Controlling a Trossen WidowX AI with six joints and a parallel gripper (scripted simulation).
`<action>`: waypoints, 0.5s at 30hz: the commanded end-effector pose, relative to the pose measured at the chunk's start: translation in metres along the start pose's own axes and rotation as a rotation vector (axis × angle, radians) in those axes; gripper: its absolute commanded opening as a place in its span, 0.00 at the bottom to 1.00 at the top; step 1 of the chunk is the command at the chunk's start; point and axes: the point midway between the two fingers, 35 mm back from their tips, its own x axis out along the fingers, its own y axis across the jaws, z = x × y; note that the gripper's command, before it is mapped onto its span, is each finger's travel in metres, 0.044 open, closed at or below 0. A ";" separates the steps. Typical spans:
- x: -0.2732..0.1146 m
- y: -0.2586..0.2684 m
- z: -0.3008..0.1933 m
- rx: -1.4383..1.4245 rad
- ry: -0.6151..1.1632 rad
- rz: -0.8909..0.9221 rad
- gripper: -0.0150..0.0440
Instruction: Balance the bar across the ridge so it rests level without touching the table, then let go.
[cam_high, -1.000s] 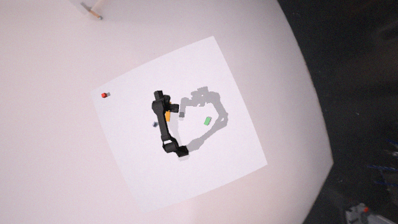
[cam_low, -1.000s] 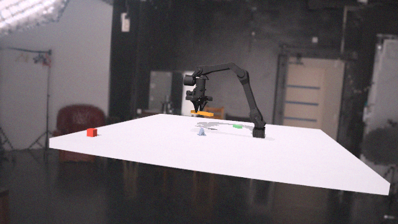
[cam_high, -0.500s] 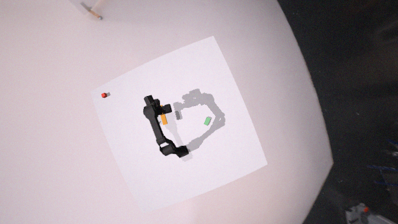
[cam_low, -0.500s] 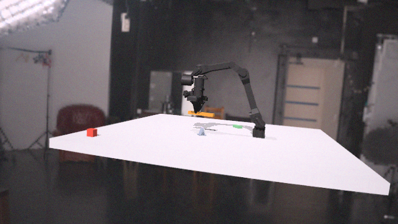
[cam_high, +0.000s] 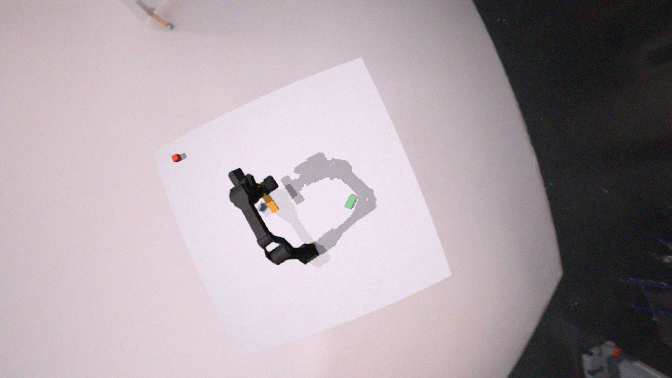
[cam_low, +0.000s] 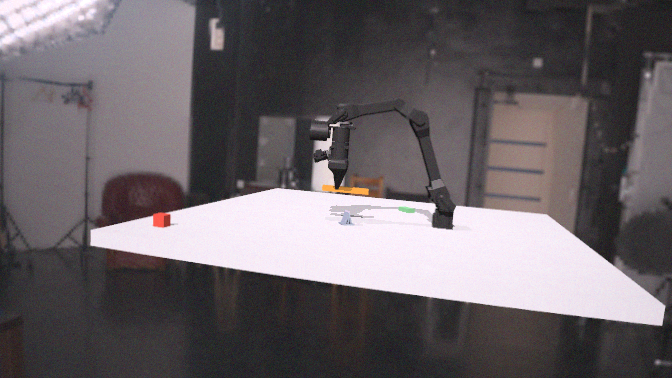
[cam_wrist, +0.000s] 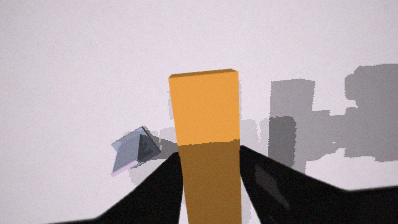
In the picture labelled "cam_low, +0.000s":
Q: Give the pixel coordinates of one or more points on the orange rectangular bar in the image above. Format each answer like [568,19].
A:
[345,189]

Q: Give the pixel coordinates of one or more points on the small red block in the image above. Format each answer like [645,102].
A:
[161,220]

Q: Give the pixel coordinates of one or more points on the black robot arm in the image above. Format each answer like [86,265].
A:
[442,217]

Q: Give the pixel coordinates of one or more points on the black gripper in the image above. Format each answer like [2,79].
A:
[338,165]

